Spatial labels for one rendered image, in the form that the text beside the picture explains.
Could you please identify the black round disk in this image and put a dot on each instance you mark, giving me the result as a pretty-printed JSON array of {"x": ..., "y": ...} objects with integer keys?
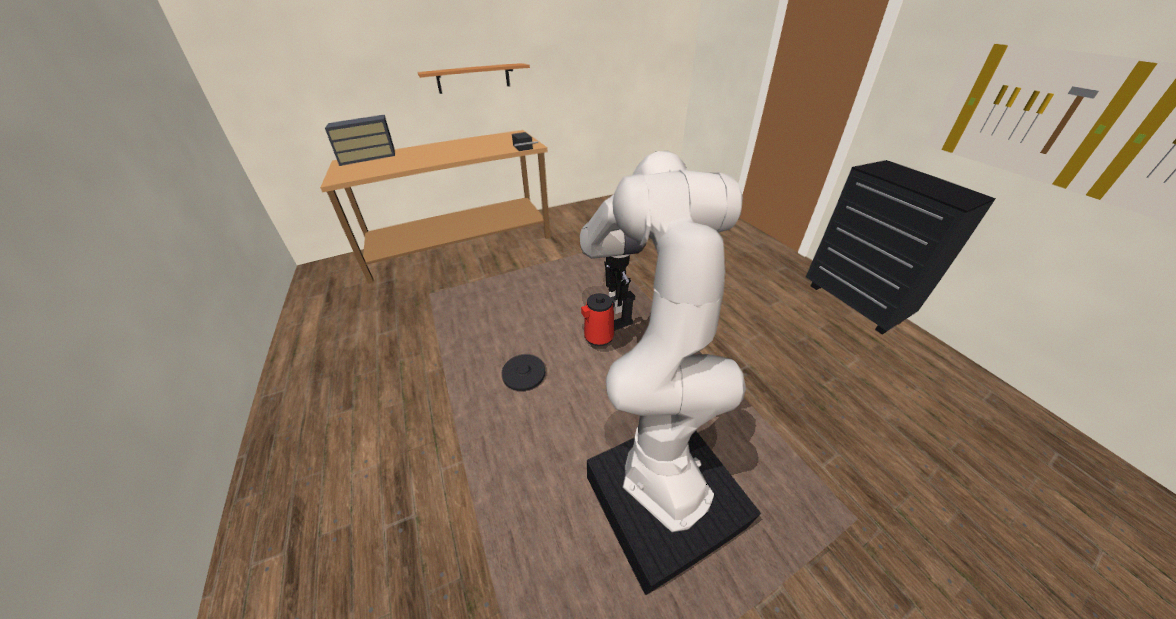
[{"x": 520, "y": 377}]

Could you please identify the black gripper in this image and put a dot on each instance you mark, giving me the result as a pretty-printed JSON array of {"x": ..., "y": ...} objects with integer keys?
[{"x": 616, "y": 280}]

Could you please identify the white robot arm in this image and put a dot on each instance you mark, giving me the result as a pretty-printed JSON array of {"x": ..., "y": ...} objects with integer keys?
[{"x": 688, "y": 291}]

